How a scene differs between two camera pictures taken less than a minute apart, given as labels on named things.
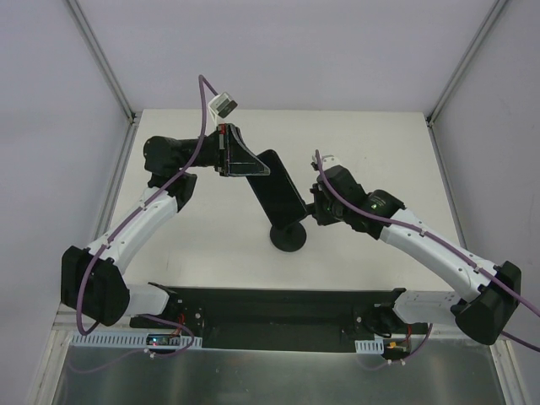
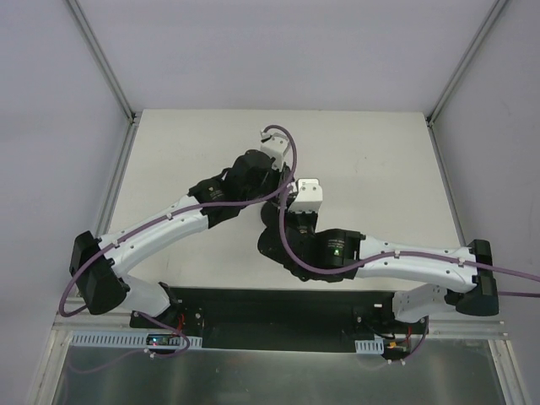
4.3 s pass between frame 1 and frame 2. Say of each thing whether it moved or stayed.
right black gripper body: moved
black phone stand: moved
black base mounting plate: stayed
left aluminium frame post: stayed
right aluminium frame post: stayed
